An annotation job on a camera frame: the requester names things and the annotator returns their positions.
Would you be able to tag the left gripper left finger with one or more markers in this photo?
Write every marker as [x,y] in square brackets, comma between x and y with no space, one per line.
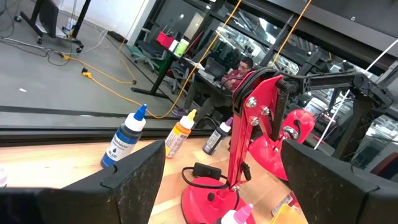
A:
[130,193]

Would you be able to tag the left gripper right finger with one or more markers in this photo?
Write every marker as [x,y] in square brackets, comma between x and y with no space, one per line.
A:
[326,193]

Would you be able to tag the blue food coloring bottle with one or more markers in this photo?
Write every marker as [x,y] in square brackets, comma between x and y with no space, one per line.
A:
[122,143]

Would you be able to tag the yellow food coloring bottle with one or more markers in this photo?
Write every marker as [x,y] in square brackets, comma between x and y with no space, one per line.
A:
[178,137]

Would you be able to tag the pink food coloring bottle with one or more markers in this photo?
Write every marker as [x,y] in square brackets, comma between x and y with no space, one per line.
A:
[237,216]

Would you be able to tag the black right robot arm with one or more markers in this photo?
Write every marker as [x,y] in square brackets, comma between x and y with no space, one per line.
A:
[342,81]

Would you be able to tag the yellow translucent plastic bin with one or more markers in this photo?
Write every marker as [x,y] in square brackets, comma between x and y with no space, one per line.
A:
[287,216]

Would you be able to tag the red desk lamp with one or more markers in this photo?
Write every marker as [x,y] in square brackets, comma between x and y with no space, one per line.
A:
[242,140]

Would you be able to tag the black office desk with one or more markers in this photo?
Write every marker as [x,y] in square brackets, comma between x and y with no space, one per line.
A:
[161,74]

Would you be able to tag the grey office chair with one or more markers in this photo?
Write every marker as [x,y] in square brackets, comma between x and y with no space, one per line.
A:
[149,49]

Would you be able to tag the person's shoes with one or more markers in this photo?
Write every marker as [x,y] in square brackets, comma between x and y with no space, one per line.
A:
[237,76]

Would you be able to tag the dark laptop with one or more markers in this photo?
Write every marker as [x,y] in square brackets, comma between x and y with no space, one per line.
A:
[215,68]

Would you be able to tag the small white container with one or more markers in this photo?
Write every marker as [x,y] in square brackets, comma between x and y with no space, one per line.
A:
[173,45]

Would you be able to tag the green plastic container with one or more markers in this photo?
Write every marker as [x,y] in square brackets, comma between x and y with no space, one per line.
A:
[181,47]

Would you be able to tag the red storage box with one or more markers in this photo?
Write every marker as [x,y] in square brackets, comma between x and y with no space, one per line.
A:
[164,40]

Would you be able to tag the black rolling stand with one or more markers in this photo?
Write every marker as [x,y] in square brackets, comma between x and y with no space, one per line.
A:
[46,15]

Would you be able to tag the black aluminium table frame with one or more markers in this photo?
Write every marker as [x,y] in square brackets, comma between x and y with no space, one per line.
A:
[62,135]

